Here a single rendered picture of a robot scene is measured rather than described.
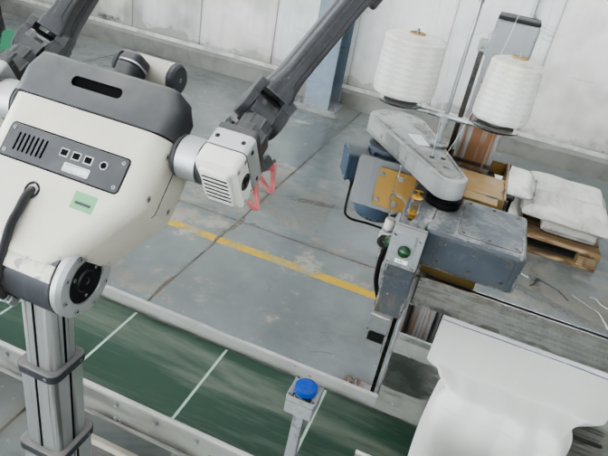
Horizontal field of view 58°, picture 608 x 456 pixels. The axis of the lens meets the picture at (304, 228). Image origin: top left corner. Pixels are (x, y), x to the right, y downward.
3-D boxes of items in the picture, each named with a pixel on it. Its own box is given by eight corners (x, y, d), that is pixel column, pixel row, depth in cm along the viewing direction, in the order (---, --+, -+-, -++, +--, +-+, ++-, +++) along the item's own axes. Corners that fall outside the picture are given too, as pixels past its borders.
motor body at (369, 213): (346, 216, 179) (363, 145, 166) (358, 199, 191) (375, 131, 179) (390, 231, 175) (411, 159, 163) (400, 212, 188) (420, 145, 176)
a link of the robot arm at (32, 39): (10, 44, 125) (31, 58, 126) (37, 17, 130) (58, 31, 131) (12, 67, 133) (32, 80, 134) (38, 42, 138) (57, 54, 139)
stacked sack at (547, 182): (517, 195, 443) (524, 178, 436) (522, 179, 479) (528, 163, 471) (603, 222, 424) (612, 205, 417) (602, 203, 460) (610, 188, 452)
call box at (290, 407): (282, 410, 143) (286, 394, 140) (293, 390, 150) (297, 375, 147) (310, 422, 142) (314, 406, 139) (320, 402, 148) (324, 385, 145)
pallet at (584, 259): (433, 222, 432) (439, 205, 425) (448, 185, 501) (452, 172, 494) (593, 272, 404) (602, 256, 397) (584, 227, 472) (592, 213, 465)
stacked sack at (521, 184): (444, 177, 416) (449, 161, 409) (454, 161, 450) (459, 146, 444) (532, 205, 397) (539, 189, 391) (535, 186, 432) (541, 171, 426)
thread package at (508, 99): (466, 120, 139) (488, 53, 131) (471, 107, 151) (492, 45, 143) (526, 136, 135) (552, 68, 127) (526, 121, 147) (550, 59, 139)
